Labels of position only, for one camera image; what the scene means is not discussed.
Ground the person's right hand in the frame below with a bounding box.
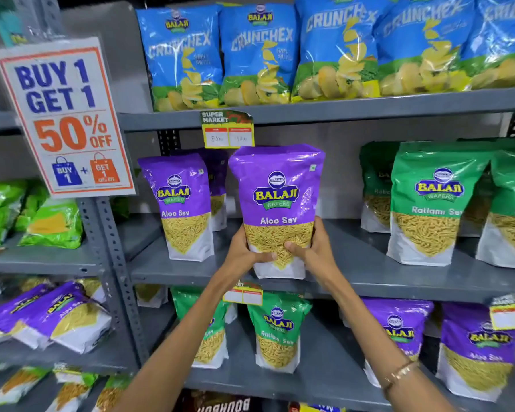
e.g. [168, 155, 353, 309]
[284, 216, 343, 292]

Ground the person's left hand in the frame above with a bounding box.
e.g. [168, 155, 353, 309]
[217, 225, 278, 288]

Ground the purple snack packet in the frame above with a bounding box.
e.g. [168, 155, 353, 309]
[12, 282, 112, 355]
[436, 302, 515, 402]
[362, 297, 435, 388]
[138, 154, 215, 262]
[228, 144, 326, 280]
[172, 148, 230, 232]
[0, 283, 55, 349]

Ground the person's left forearm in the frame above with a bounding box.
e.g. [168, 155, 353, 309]
[112, 272, 246, 412]

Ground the person's right forearm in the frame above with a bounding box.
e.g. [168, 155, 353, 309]
[322, 270, 457, 412]

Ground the yellow shelf price tag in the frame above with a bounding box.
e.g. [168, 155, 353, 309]
[489, 294, 515, 331]
[200, 110, 255, 150]
[223, 282, 264, 306]

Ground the grey metal shelf unit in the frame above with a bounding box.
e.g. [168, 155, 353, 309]
[116, 0, 515, 412]
[0, 0, 151, 412]

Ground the white snack packet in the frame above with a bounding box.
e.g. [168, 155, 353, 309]
[135, 283, 169, 308]

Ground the brown biscuit pack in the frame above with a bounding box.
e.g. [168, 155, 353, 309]
[175, 389, 259, 412]

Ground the blue chips bag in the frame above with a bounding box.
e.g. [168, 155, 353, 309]
[375, 0, 478, 97]
[136, 6, 224, 113]
[460, 0, 515, 90]
[218, 3, 300, 106]
[291, 0, 392, 103]

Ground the white orange promotion sign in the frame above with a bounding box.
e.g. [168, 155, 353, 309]
[0, 37, 137, 199]

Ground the gold bracelet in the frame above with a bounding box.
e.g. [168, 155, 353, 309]
[381, 360, 418, 391]

